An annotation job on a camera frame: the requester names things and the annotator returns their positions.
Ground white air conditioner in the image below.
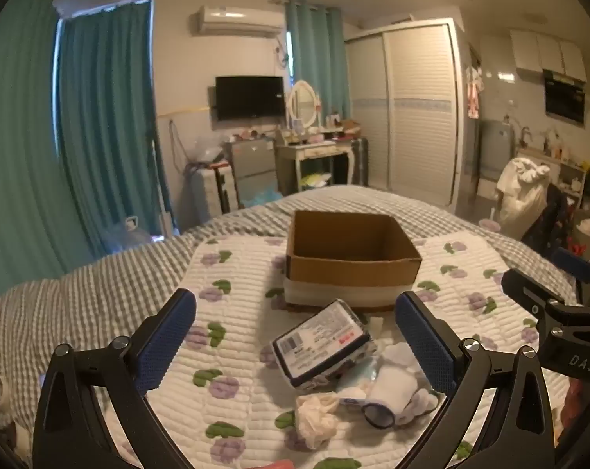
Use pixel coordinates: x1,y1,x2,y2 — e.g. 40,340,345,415
192,5,286,38

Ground blue plastic bag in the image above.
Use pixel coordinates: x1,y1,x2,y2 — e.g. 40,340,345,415
240,188,284,209

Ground hanging pink white clothes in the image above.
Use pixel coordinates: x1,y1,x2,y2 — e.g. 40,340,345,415
465,55,486,119

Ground white dressing table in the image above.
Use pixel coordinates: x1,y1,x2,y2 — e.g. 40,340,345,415
274,128,355,192

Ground silver mini fridge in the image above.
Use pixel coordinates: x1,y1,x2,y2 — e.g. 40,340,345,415
228,137,279,202

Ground small blue white packet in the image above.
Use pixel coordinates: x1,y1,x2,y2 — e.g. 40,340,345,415
336,356,380,407

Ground white sock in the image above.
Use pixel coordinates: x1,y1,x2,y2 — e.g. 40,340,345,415
363,364,419,429

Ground clear water jug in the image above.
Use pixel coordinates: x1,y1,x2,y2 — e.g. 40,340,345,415
103,215,155,251

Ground person's right hand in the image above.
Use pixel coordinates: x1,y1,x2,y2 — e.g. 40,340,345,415
561,377,590,431

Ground cluttered white shelf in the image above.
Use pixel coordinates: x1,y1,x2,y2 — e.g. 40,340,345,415
516,129,590,208

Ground clear plastic bag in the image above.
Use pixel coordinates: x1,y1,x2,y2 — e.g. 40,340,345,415
186,134,228,165

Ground narrow teal curtain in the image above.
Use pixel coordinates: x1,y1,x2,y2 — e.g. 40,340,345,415
284,0,353,119

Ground grey appliance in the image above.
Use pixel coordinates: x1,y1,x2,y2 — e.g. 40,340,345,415
477,118,516,183

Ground white drawer unit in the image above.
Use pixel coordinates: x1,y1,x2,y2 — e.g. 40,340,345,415
194,166,240,217

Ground floral quilted blanket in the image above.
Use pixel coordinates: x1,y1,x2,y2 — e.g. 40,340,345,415
70,233,590,469

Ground white sliding-door wardrobe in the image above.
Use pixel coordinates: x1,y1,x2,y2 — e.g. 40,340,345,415
346,18,464,206

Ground brown cardboard box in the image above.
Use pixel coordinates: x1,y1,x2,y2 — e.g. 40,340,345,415
282,210,423,311

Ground cream cloth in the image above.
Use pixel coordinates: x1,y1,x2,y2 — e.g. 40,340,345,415
295,393,343,450

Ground black wall television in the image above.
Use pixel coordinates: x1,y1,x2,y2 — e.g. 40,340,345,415
215,75,285,121

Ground white oval vanity mirror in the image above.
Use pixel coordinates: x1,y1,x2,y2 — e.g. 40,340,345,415
285,80,321,131

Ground white fluffy cloth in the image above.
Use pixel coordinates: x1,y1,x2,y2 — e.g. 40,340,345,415
380,341,443,425

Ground black range hood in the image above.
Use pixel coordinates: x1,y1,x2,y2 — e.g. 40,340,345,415
542,69,587,124

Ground dark-edged tissue packet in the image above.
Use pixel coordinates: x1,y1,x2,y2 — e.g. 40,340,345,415
271,299,378,392

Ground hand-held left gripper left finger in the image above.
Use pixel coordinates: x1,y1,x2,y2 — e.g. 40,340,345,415
32,288,198,469

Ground wide teal curtain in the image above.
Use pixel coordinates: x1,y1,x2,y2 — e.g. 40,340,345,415
0,0,102,300

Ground dark floral garment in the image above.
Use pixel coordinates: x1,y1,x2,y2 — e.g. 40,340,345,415
521,183,577,261

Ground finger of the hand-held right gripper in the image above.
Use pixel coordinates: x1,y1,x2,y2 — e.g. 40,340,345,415
501,269,576,320
553,247,590,284

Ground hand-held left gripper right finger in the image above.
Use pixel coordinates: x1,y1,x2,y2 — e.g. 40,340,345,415
395,290,558,469

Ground white wall cabinets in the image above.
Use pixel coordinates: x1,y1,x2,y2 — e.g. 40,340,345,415
509,29,587,82

